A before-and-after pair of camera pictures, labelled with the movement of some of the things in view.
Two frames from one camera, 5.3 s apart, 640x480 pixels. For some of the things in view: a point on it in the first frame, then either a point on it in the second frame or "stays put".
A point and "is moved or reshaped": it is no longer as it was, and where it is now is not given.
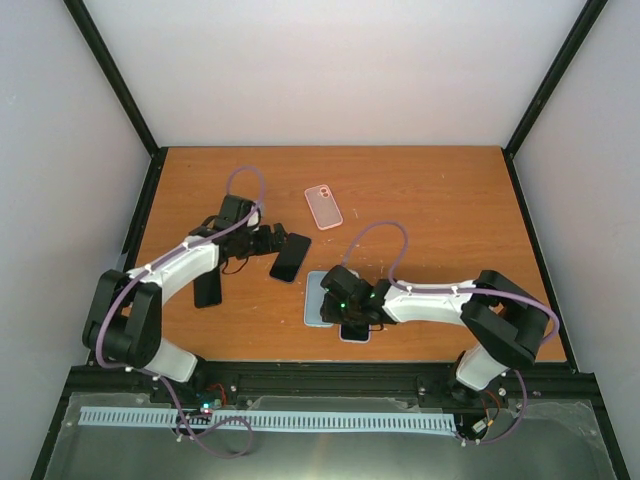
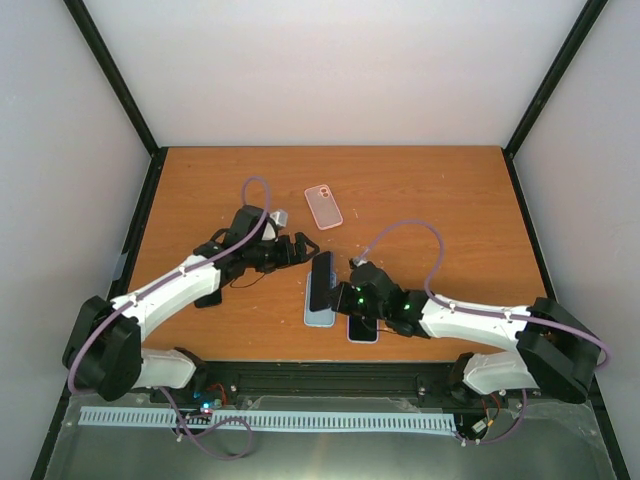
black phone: [291, 257] is moved or reshaped
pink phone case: [323, 206] stays put
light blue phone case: [313, 295] stays put
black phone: [354, 331] is moved or reshaped
